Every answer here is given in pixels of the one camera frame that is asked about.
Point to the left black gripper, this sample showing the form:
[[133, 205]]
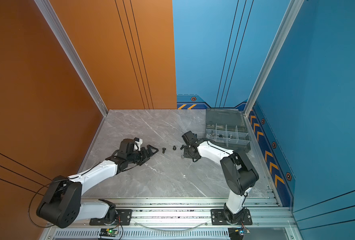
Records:
[[146, 156]]

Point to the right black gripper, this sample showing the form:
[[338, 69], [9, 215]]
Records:
[[185, 154]]

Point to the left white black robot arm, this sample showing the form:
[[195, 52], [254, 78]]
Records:
[[61, 204]]

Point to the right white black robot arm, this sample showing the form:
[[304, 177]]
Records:
[[239, 173]]

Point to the grey compartment organizer box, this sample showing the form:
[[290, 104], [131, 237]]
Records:
[[227, 128]]

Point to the left green circuit board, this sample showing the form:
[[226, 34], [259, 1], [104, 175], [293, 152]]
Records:
[[108, 233]]

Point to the green circuit board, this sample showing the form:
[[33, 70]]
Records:
[[237, 233], [108, 233]]

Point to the right green circuit board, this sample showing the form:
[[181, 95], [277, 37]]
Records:
[[237, 233]]

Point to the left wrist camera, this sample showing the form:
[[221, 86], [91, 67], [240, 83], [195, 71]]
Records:
[[137, 144]]

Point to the aluminium rail frame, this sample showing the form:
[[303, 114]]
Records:
[[192, 213]]

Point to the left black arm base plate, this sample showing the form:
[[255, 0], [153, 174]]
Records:
[[113, 218]]

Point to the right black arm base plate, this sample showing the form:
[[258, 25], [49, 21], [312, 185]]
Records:
[[225, 217]]

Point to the right aluminium corner post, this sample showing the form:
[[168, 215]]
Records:
[[277, 43]]

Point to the aluminium corner post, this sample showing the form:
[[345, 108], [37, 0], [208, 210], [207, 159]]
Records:
[[62, 37], [277, 43]]

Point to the left aluminium corner post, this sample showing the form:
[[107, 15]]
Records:
[[62, 37]]

